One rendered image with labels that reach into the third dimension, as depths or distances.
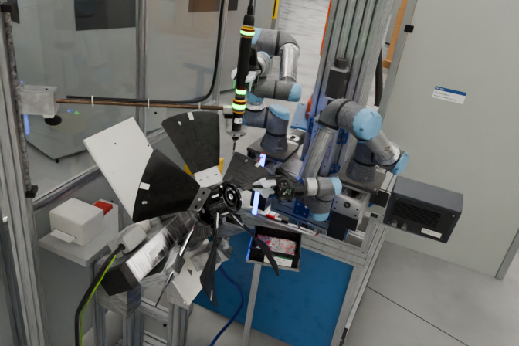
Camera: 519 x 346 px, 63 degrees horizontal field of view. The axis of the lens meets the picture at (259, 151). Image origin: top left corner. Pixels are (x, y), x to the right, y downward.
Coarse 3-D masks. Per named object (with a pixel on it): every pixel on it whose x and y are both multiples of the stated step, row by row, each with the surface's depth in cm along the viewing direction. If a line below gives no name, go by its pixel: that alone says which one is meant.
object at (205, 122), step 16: (192, 112) 159; (208, 112) 162; (176, 128) 154; (192, 128) 156; (208, 128) 158; (176, 144) 153; (192, 144) 154; (208, 144) 155; (192, 160) 153; (208, 160) 153
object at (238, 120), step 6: (252, 6) 130; (252, 12) 131; (246, 18) 130; (252, 18) 130; (246, 24) 131; (252, 24) 131; (234, 114) 145; (240, 114) 144; (234, 120) 146; (240, 120) 146; (234, 126) 147; (240, 126) 147; (234, 138) 149
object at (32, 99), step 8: (16, 88) 125; (24, 88) 127; (32, 88) 128; (40, 88) 129; (48, 88) 130; (56, 88) 131; (24, 96) 125; (32, 96) 125; (40, 96) 126; (48, 96) 126; (56, 96) 131; (24, 104) 126; (32, 104) 126; (40, 104) 127; (48, 104) 127; (56, 104) 131; (24, 112) 127; (32, 112) 128; (40, 112) 128; (48, 112) 128
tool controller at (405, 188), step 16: (400, 176) 173; (400, 192) 166; (416, 192) 166; (432, 192) 166; (448, 192) 166; (400, 208) 169; (416, 208) 165; (432, 208) 162; (448, 208) 160; (400, 224) 174; (416, 224) 170; (432, 224) 166; (448, 224) 164
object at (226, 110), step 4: (224, 108) 142; (228, 108) 143; (224, 112) 143; (228, 112) 143; (224, 116) 143; (228, 116) 143; (232, 116) 144; (228, 120) 145; (228, 124) 145; (228, 128) 146; (228, 132) 147; (232, 132) 146; (236, 132) 147; (240, 132) 147; (244, 132) 148; (232, 136) 146; (236, 136) 146; (240, 136) 146
